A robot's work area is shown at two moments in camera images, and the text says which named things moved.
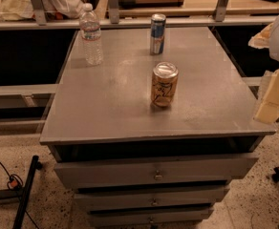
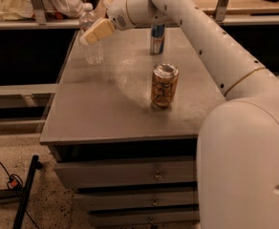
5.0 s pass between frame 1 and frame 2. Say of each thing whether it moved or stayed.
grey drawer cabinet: stayed
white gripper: moved
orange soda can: stayed
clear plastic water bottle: stayed
